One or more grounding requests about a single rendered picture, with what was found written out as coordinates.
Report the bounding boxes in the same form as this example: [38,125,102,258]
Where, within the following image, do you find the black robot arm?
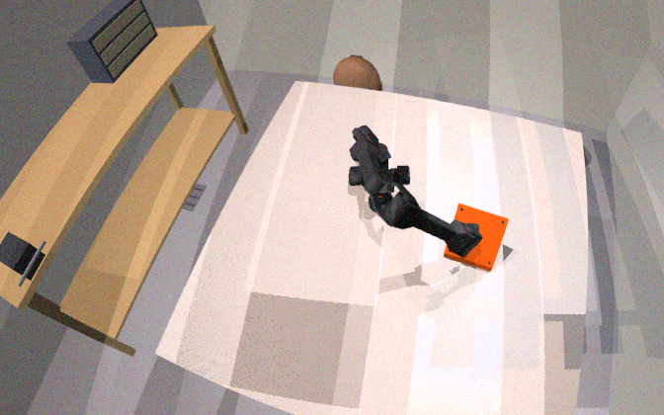
[350,125,483,258]

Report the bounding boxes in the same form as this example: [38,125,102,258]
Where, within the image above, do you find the black round pedestal with silver shaft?
[369,194,393,212]

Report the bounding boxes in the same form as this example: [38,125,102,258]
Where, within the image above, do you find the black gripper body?
[349,162,410,186]

